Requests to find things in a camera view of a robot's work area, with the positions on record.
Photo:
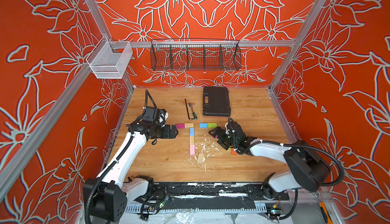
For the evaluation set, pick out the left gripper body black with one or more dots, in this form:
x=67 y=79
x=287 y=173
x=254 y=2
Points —
x=163 y=132

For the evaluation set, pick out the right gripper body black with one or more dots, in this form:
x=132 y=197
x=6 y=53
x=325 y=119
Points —
x=228 y=139

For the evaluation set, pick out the green block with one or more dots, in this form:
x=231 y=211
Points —
x=212 y=125

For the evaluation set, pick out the orange block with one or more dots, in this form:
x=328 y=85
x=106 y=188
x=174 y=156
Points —
x=233 y=152

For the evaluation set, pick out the light blue block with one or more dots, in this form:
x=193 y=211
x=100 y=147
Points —
x=203 y=125

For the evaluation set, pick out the magenta block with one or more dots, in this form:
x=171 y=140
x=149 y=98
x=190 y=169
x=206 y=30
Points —
x=180 y=126

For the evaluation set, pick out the natural wood block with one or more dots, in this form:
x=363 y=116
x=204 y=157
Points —
x=192 y=140
x=189 y=125
x=201 y=158

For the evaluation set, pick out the black plastic tool case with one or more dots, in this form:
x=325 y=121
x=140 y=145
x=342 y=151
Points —
x=216 y=102

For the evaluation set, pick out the pink block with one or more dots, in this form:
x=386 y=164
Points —
x=192 y=150

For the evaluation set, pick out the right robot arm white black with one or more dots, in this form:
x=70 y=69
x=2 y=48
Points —
x=309 y=167

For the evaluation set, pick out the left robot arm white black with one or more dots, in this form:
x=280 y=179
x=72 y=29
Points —
x=106 y=196

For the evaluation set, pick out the black hex key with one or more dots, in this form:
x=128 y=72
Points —
x=188 y=113

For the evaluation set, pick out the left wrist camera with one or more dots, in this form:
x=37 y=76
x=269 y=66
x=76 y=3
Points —
x=162 y=117

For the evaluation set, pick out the green handled ratchet wrench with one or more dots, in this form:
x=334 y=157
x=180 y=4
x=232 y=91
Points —
x=193 y=110

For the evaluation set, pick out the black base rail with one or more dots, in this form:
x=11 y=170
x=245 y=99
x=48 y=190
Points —
x=250 y=190

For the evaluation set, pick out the black wire basket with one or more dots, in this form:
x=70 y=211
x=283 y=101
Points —
x=188 y=54

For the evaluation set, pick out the white wire basket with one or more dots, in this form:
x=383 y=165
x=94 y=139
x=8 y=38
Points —
x=109 y=60

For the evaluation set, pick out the orange handled tool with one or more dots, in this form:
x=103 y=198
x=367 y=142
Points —
x=325 y=213

